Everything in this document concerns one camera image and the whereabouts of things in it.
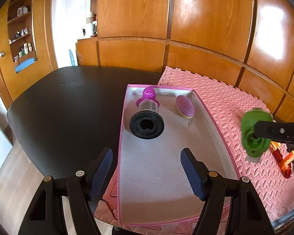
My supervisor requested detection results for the pink white shallow tray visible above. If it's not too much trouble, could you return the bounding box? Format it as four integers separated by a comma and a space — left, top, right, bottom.
117, 84, 240, 226

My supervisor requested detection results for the pink foam puzzle mat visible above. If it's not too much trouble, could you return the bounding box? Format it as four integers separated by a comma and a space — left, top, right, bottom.
94, 68, 294, 234

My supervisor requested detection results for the wooden wall cabinet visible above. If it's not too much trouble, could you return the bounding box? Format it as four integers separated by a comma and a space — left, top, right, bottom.
76, 0, 294, 122

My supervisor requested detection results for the purple perforated dome toy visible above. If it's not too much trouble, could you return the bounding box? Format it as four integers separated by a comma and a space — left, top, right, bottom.
136, 87, 160, 107

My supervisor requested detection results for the red puzzle piece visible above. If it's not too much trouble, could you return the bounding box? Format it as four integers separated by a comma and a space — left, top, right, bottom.
270, 141, 292, 179

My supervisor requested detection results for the green white plug device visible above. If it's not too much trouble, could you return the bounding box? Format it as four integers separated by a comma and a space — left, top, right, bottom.
240, 108, 273, 158

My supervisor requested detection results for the black rimmed clear jar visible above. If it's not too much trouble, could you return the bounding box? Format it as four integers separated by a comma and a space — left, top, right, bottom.
130, 99, 165, 139

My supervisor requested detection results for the blue foam mat piece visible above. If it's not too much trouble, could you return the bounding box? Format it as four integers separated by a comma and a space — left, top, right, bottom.
69, 49, 76, 66

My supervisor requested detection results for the wooden door with shelves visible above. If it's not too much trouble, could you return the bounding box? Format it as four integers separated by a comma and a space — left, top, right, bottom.
0, 0, 58, 108

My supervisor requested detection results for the orange building block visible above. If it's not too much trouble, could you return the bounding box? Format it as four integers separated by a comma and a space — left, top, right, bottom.
280, 150, 294, 172

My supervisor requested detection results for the purple oval case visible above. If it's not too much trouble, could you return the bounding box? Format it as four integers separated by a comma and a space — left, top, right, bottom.
176, 95, 195, 119

